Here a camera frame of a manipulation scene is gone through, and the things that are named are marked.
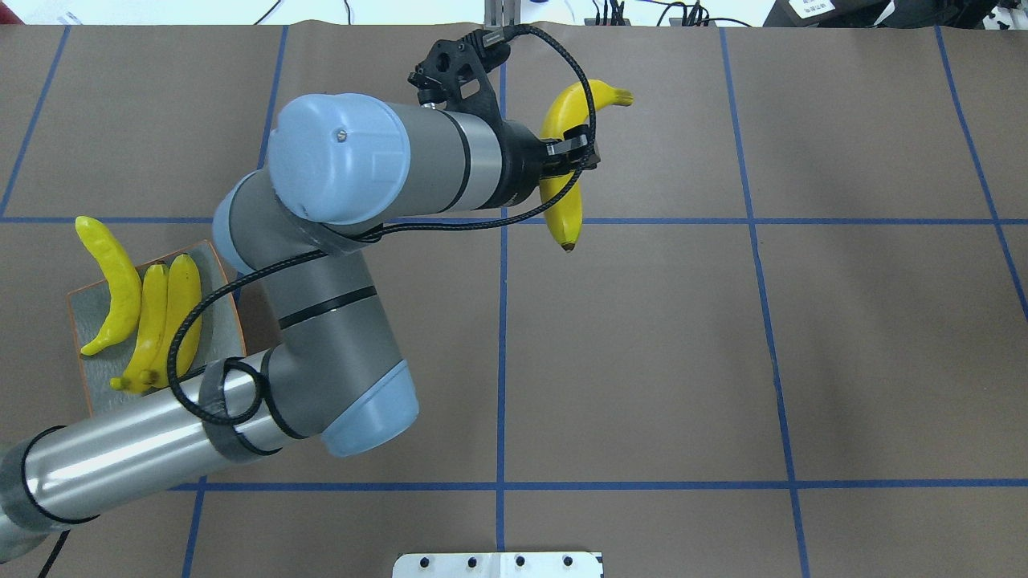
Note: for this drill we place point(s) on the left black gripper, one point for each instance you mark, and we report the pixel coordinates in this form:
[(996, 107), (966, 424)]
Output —
[(521, 163)]

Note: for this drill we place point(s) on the yellow banana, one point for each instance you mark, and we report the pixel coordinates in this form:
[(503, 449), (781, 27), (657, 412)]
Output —
[(564, 120), (152, 320), (124, 284), (183, 293)]

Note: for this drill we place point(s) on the yellow banana back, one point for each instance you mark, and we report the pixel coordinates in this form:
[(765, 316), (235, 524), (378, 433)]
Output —
[(124, 284)]

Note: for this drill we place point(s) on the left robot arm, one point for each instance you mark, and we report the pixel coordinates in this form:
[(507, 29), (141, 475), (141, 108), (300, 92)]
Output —
[(342, 171)]

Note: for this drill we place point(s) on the grey square plate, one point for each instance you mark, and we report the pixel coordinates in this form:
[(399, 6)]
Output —
[(87, 307)]

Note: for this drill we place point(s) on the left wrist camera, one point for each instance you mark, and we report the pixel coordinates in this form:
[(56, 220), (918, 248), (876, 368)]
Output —
[(456, 73)]

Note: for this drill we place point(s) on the aluminium frame post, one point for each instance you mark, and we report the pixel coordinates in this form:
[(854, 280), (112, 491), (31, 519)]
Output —
[(500, 13)]

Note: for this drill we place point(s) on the white pedestal column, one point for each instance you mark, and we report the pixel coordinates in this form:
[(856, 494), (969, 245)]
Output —
[(499, 564)]

